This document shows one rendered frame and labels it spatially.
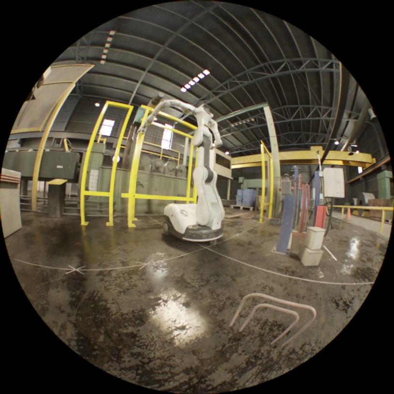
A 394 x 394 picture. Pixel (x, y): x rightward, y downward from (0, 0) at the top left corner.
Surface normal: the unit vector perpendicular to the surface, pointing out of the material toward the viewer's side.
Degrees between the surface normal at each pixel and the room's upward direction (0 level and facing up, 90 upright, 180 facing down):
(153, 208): 90
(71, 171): 90
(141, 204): 90
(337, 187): 90
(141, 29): 173
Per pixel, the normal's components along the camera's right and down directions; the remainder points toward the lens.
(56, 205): 0.67, 0.05
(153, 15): 0.01, 1.00
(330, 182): -0.74, -0.05
